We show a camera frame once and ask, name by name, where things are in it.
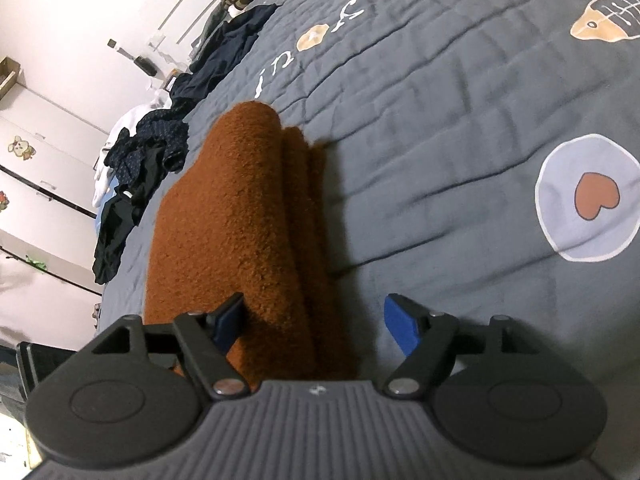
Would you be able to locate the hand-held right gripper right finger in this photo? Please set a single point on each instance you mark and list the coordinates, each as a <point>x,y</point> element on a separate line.
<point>405,325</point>

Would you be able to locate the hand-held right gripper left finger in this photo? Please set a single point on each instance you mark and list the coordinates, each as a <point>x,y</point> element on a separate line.
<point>230,320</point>

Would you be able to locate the black hairbrush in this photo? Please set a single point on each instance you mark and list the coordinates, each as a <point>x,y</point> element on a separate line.
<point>146,64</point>

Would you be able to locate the white hoodie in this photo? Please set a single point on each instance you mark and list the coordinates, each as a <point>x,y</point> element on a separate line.
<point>125,122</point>

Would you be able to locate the black coat rack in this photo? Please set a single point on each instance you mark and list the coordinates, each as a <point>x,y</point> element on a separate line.
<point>60,277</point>

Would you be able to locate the green hanging toy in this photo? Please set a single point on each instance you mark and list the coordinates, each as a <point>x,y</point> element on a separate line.
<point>35,262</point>

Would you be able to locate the dark navy garment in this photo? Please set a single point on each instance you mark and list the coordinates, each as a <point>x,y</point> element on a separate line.
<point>225,50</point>

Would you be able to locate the blue printed pillow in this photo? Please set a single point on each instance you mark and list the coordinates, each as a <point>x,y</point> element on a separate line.
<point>101,217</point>

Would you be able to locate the white headboard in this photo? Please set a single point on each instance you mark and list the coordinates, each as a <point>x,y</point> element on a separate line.
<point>195,0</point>

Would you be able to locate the navy dotted shirt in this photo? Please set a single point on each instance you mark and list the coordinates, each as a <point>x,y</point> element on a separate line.
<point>160,132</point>

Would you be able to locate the yellow bear sticker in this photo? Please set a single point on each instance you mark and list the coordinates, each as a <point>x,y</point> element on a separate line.
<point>20,147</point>

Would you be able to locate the brown fuzzy sweater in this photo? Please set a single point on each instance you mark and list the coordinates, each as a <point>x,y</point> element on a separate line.
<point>240,200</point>

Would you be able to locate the bed with grey quilt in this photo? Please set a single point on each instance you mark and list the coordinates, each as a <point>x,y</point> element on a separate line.
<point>450,110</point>

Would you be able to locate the long cardboard box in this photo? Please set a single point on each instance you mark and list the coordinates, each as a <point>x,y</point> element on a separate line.
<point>7,77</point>

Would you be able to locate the white wardrobe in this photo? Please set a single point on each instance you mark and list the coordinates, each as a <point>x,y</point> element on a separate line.
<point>45,185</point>

